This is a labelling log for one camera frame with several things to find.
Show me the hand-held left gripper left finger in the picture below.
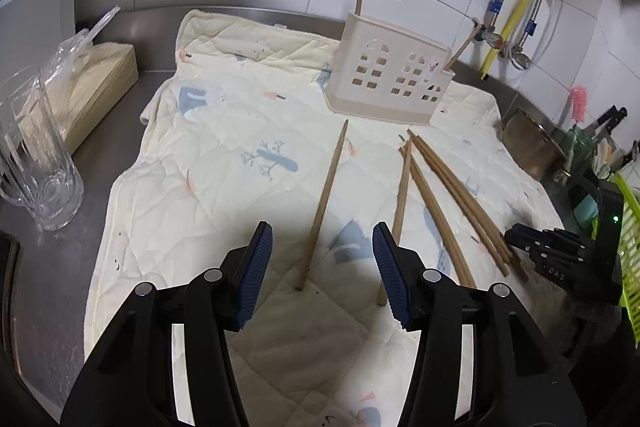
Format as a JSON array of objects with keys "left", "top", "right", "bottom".
[{"left": 60, "top": 221, "right": 274, "bottom": 427}]

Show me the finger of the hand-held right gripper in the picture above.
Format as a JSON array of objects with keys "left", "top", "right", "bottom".
[
  {"left": 514, "top": 224, "right": 597, "bottom": 254},
  {"left": 504, "top": 228, "right": 592, "bottom": 289}
]

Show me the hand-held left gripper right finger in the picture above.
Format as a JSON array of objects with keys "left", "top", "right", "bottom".
[{"left": 371, "top": 222, "right": 586, "bottom": 427}]

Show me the cream plastic chopstick holder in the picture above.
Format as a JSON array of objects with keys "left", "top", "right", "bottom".
[{"left": 327, "top": 11, "right": 453, "bottom": 128}]

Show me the green plastic basket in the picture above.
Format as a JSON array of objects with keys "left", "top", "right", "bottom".
[{"left": 592, "top": 172, "right": 640, "bottom": 343}]

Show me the green glass jar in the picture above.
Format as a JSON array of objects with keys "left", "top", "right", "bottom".
[{"left": 565, "top": 127, "right": 597, "bottom": 178}]

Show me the small metal pot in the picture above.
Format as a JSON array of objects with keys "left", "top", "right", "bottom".
[{"left": 501, "top": 108, "right": 569, "bottom": 182}]

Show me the cream quilted printed cloth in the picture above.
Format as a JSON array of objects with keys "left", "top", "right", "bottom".
[{"left": 82, "top": 9, "right": 573, "bottom": 427}]

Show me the pink bottle brush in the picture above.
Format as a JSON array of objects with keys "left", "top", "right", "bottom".
[{"left": 570, "top": 86, "right": 589, "bottom": 124}]

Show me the steel pipe valve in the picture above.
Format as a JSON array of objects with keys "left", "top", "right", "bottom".
[{"left": 510, "top": 47, "right": 534, "bottom": 70}]

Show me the clear thin tube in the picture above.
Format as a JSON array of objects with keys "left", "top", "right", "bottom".
[{"left": 534, "top": 0, "right": 567, "bottom": 64}]

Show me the brass pipe valve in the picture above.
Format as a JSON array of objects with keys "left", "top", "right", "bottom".
[{"left": 474, "top": 21, "right": 504, "bottom": 51}]

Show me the clear drinking glass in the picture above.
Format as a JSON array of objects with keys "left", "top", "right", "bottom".
[{"left": 0, "top": 67, "right": 85, "bottom": 232}]

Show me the bagged paper napkin stack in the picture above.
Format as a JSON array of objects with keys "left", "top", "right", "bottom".
[{"left": 37, "top": 6, "right": 140, "bottom": 155}]

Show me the white plastic board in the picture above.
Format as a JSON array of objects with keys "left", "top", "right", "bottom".
[{"left": 0, "top": 0, "right": 77, "bottom": 72}]

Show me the black handled knife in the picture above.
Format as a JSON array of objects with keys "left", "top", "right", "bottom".
[{"left": 590, "top": 106, "right": 629, "bottom": 138}]

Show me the short braided metal hose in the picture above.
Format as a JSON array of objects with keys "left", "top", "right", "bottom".
[{"left": 520, "top": 0, "right": 551, "bottom": 52}]

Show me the yellow gas hose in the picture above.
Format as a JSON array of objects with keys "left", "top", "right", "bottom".
[{"left": 481, "top": 0, "right": 571, "bottom": 80}]

